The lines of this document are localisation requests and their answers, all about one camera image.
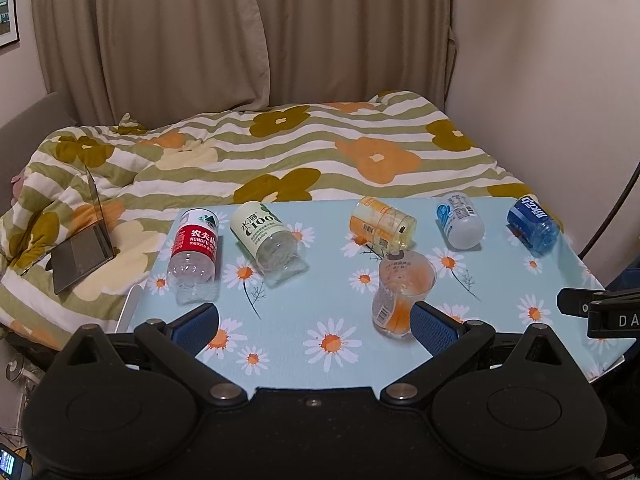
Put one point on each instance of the daisy print blue tablecloth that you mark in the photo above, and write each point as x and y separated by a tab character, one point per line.
310	300

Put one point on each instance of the beige curtain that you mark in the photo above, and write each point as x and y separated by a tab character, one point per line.
200	35

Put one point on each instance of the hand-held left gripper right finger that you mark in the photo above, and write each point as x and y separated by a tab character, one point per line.
431	329

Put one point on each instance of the orange juice bottle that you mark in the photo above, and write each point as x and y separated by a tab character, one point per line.
400	285

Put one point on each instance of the framed wall picture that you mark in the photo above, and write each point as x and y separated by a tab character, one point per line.
7	5

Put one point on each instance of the white and blue label bottle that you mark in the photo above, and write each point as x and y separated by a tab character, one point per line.
460	220

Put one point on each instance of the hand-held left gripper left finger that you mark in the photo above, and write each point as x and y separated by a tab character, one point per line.
196	331

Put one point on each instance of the grey laptop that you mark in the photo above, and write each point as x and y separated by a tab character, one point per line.
80	255

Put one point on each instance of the pink soft item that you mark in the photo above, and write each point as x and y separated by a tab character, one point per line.
17	182

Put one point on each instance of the striped floral blanket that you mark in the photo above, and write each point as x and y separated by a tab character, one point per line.
320	160

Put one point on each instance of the red label plastic bottle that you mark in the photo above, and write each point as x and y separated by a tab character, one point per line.
195	245

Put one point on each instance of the blue plastic bottle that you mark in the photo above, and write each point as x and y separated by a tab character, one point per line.
532	220

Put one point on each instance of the orange label plastic bottle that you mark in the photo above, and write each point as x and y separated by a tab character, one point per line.
375	222

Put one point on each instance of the grey bed headboard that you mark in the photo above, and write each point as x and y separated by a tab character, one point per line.
30	120

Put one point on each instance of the small device with screen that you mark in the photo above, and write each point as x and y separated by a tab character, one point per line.
12	460

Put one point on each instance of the pale green label plastic bottle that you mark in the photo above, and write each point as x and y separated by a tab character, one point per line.
260	232

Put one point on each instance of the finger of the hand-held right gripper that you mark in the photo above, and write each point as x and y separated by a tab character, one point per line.
575	302

